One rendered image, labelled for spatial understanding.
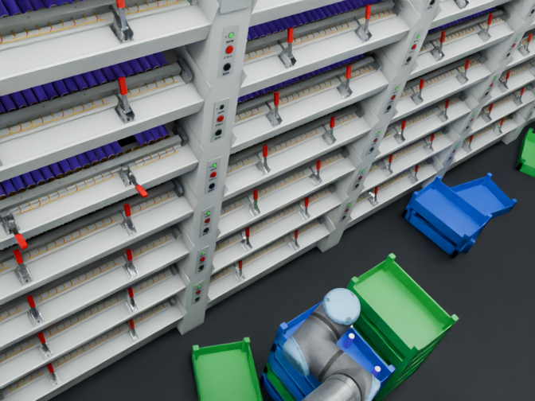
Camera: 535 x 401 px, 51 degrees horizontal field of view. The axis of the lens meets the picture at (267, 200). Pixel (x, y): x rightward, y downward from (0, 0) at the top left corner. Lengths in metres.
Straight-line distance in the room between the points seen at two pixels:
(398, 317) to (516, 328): 0.75
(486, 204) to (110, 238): 1.98
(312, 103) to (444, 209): 1.22
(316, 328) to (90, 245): 0.58
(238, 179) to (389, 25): 0.60
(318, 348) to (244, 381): 0.73
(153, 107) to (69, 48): 0.25
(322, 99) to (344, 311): 0.61
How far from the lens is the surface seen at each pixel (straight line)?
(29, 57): 1.02
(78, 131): 1.15
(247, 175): 1.61
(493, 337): 2.46
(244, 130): 1.46
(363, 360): 1.79
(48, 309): 1.57
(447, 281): 2.52
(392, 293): 1.96
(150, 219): 1.48
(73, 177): 1.28
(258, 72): 1.34
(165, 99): 1.22
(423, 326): 1.93
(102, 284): 1.59
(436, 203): 2.67
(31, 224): 1.26
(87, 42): 1.05
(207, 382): 2.02
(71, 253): 1.42
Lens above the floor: 1.85
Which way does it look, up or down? 47 degrees down
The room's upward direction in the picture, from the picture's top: 14 degrees clockwise
